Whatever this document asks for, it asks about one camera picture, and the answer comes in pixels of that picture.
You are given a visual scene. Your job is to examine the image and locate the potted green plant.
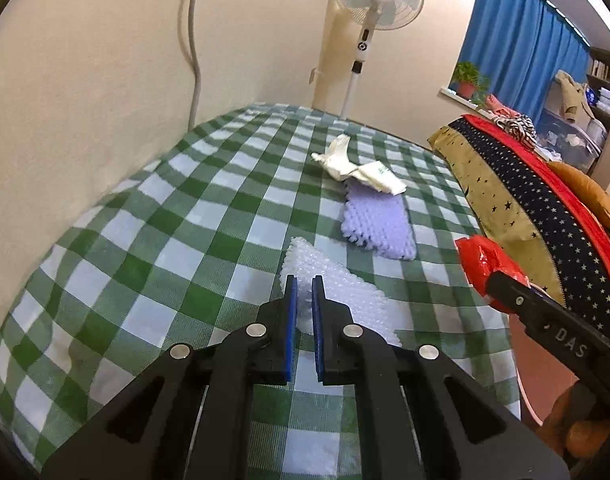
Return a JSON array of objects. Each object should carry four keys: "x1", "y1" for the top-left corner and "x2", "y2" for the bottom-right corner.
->
[{"x1": 450, "y1": 61, "x2": 490, "y2": 106}]

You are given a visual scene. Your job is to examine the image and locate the striped clothing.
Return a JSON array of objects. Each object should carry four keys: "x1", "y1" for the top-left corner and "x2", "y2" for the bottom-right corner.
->
[{"x1": 495, "y1": 114, "x2": 538, "y2": 151}]

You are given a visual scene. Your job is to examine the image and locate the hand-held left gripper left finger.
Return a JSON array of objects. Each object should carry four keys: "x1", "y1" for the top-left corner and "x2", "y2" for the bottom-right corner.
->
[{"x1": 40, "y1": 274, "x2": 300, "y2": 480}]

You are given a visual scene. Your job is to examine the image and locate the person's right hand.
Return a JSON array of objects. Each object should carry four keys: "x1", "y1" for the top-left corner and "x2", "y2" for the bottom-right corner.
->
[{"x1": 540, "y1": 385, "x2": 610, "y2": 461}]

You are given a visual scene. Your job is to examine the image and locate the purple foam sheet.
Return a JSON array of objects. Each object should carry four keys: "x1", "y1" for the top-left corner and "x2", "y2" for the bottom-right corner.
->
[{"x1": 341, "y1": 180, "x2": 418, "y2": 261}]

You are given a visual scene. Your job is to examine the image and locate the grey wall cable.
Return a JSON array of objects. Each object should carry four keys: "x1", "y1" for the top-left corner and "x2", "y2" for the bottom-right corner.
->
[{"x1": 177, "y1": 0, "x2": 206, "y2": 131}]

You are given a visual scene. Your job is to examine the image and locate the pink clothing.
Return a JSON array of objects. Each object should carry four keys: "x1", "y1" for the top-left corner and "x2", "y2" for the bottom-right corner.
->
[{"x1": 485, "y1": 94, "x2": 518, "y2": 121}]

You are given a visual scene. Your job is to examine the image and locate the white bubble wrap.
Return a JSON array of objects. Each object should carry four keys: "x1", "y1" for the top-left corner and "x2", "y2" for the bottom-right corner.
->
[{"x1": 280, "y1": 236, "x2": 403, "y2": 348}]

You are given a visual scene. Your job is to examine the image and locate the white windowsill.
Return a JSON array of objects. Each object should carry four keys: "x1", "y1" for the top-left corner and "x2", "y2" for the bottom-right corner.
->
[{"x1": 439, "y1": 87, "x2": 486, "y2": 108}]

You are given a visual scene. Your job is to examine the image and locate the beige jacket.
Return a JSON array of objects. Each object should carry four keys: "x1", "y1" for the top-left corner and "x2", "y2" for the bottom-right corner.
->
[{"x1": 555, "y1": 70, "x2": 593, "y2": 123}]

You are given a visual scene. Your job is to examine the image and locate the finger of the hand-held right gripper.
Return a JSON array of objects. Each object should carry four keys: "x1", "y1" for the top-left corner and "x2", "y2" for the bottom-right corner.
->
[{"x1": 485, "y1": 269, "x2": 593, "y2": 378}]

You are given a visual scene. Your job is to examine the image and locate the white crumpled plastic bag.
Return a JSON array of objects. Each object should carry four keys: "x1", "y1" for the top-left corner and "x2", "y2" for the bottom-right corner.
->
[{"x1": 311, "y1": 134, "x2": 408, "y2": 197}]

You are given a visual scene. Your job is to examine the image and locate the red plastic bag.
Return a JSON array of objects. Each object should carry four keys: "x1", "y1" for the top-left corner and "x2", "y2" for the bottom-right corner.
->
[{"x1": 455, "y1": 235, "x2": 528, "y2": 313}]

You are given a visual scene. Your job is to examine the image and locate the blue curtain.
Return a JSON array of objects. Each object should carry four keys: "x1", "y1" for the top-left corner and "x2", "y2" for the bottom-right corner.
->
[{"x1": 457, "y1": 0, "x2": 590, "y2": 126}]

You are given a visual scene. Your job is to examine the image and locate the orange pillow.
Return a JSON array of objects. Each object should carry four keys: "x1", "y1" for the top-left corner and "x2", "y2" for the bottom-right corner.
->
[{"x1": 547, "y1": 160, "x2": 610, "y2": 231}]

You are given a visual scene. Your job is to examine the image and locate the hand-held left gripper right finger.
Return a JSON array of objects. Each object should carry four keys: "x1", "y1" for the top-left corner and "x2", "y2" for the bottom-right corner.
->
[{"x1": 311, "y1": 274, "x2": 570, "y2": 480}]

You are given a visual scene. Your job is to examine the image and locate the star patterned blanket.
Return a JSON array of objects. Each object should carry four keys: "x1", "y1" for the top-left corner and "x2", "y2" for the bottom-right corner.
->
[{"x1": 427, "y1": 117, "x2": 610, "y2": 356}]

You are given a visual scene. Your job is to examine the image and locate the green checkered tablecloth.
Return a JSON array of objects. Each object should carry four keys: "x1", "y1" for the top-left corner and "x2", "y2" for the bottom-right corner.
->
[{"x1": 0, "y1": 102, "x2": 523, "y2": 480}]

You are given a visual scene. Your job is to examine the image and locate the red blanket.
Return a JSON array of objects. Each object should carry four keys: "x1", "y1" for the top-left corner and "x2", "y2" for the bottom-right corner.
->
[{"x1": 462, "y1": 114, "x2": 610, "y2": 256}]

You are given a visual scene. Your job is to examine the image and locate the clear plastic storage box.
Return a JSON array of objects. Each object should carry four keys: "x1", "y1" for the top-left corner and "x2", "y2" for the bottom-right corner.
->
[{"x1": 537, "y1": 110, "x2": 610, "y2": 176}]

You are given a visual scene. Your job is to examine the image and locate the dark bookshelf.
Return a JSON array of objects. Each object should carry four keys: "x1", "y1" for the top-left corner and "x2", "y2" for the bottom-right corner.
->
[{"x1": 585, "y1": 47, "x2": 610, "y2": 131}]

